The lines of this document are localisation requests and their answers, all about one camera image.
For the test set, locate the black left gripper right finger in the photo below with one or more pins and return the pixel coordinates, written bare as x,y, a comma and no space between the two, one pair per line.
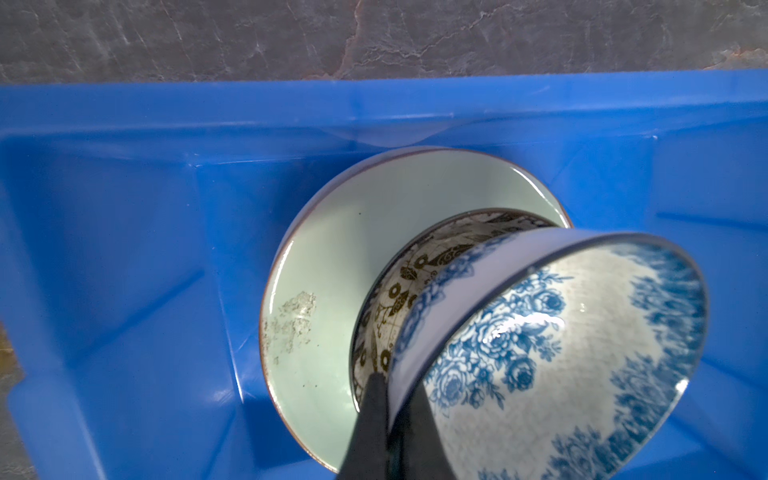
420,451

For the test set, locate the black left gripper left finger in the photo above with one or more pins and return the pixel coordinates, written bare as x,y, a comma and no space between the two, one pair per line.
367,457

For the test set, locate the blue rose pattern bowl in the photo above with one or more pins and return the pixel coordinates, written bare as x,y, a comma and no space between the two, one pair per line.
554,353

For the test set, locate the green leaf patterned bowl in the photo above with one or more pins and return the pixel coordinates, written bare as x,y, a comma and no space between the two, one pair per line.
410,272

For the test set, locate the green flower plate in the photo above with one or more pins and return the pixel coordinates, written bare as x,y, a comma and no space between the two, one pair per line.
335,249

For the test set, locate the blue plastic bin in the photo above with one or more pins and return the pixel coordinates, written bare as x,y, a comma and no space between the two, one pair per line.
139,222

